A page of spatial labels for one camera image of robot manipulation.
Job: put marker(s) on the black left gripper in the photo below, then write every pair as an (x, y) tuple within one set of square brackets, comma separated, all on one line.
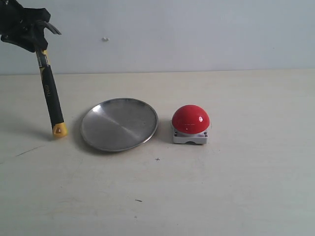
[(12, 30)]

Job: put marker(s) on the yellow black claw hammer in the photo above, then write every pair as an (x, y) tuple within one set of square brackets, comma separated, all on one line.
[(59, 128)]

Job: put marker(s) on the red dome push button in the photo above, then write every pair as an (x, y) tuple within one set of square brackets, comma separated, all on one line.
[(190, 124)]

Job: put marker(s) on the round steel plate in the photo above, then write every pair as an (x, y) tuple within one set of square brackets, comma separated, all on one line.
[(119, 124)]

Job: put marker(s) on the white wall plug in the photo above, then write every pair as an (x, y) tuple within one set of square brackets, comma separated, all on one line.
[(105, 39)]

